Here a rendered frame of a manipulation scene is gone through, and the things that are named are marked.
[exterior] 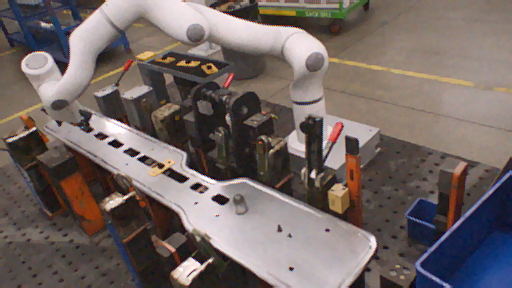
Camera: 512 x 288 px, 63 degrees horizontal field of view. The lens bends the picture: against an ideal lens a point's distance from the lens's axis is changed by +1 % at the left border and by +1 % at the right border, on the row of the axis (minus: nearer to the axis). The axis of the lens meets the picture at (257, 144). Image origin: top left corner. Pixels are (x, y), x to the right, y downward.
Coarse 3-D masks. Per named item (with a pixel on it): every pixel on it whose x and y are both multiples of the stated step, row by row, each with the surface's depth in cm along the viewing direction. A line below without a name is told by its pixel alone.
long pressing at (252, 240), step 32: (64, 128) 157; (96, 128) 153; (128, 128) 148; (96, 160) 134; (128, 160) 130; (160, 160) 127; (160, 192) 113; (192, 192) 111; (224, 192) 109; (256, 192) 106; (192, 224) 100; (224, 224) 98; (256, 224) 97; (288, 224) 95; (320, 224) 93; (352, 224) 91; (256, 256) 88; (288, 256) 87; (320, 256) 86; (352, 256) 84
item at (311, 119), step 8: (312, 120) 92; (320, 120) 90; (304, 128) 89; (312, 128) 92; (320, 128) 91; (312, 136) 94; (320, 136) 92; (312, 144) 95; (320, 144) 93; (312, 152) 95; (320, 152) 94; (312, 160) 96; (320, 160) 95; (320, 168) 96
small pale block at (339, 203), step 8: (336, 184) 94; (328, 192) 92; (336, 192) 92; (344, 192) 91; (336, 200) 92; (344, 200) 92; (336, 208) 93; (344, 208) 93; (336, 216) 95; (344, 216) 95
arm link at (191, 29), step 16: (112, 0) 114; (128, 0) 114; (144, 0) 114; (160, 0) 115; (176, 0) 116; (112, 16) 114; (128, 16) 116; (144, 16) 118; (160, 16) 116; (176, 16) 115; (192, 16) 114; (176, 32) 116; (192, 32) 115; (208, 32) 118
